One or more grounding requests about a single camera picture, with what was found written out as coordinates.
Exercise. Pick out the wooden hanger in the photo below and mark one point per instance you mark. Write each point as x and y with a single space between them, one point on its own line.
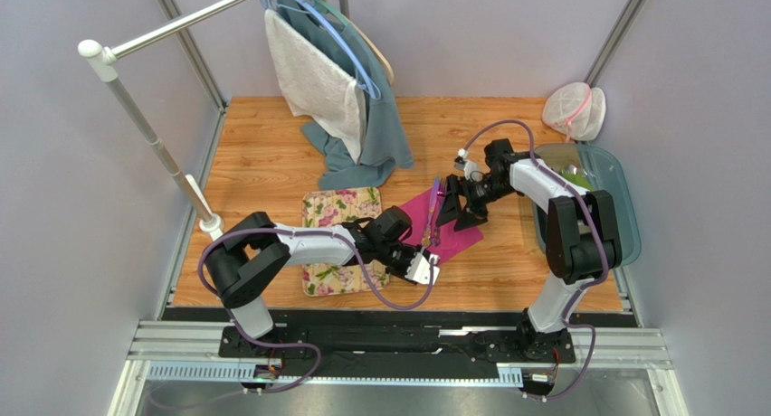
343 7

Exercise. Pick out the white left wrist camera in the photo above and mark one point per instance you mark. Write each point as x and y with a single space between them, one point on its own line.
424 268

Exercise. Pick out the teal plastic tray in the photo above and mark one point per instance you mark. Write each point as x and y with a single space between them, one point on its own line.
605 173

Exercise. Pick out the white towel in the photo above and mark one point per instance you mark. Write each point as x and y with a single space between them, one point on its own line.
316 86

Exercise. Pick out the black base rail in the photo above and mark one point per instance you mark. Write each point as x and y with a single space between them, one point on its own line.
362 344

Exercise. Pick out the blue plastic hanger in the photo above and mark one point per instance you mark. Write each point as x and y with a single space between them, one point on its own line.
364 81

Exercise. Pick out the teal blue garment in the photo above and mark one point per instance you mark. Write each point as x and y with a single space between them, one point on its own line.
385 146

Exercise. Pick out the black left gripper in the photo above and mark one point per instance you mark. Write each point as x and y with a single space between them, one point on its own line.
413 250

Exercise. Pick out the green plastic hanger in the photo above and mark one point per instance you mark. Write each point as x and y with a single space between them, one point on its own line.
328 6

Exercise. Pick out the magenta paper napkin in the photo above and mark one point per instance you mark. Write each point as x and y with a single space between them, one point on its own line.
452 242

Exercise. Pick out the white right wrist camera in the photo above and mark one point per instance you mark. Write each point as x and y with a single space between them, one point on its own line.
471 171

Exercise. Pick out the white clothes rack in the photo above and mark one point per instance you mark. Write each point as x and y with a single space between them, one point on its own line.
102 60

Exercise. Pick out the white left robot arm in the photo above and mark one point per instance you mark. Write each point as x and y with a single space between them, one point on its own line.
240 264

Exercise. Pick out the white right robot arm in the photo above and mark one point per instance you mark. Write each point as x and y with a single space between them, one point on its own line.
582 237

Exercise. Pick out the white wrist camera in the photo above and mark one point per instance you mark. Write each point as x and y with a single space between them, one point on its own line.
424 268
471 171

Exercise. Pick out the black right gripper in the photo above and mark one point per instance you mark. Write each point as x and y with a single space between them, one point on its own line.
464 201

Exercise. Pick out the white mesh laundry bag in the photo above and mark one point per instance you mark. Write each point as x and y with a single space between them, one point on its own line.
576 110

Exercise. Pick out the green handled utensil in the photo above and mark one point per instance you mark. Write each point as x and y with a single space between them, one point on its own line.
576 176

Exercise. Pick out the floral placemat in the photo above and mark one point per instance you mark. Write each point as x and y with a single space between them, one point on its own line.
322 210

